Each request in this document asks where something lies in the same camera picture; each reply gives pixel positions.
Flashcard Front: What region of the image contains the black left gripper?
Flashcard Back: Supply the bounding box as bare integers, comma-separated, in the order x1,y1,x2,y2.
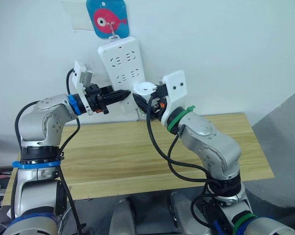
85,83,132,116

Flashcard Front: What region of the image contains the blue fish wall hook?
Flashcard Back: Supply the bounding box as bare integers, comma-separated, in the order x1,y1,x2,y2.
86,0,131,40

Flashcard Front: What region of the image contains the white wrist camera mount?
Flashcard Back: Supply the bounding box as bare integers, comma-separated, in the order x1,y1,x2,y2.
159,70,188,127
72,60,94,116

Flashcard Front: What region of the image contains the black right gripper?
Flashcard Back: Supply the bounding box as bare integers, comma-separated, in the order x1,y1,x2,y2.
133,84,168,121

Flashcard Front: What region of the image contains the white mosquito repellent heater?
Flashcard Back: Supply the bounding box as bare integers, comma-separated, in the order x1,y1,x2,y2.
133,82,156,99

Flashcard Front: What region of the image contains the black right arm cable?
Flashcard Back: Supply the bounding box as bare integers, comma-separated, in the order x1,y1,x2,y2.
146,94,227,231

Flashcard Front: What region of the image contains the clear tape sheet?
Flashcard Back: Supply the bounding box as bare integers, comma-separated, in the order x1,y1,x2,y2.
61,0,94,31

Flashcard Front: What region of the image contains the green wrist zip tie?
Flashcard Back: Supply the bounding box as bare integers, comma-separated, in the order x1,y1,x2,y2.
166,105,197,133

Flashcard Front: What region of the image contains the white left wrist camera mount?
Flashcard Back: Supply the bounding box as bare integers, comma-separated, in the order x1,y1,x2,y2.
72,60,94,116

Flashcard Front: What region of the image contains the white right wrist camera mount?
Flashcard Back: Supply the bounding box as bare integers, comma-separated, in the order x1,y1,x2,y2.
159,70,188,127

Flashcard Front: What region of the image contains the white power strip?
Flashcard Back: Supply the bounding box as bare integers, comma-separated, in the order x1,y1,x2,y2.
97,34,146,114

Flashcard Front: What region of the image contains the blue wrist band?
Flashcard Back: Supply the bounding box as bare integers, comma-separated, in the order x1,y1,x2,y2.
67,94,80,116

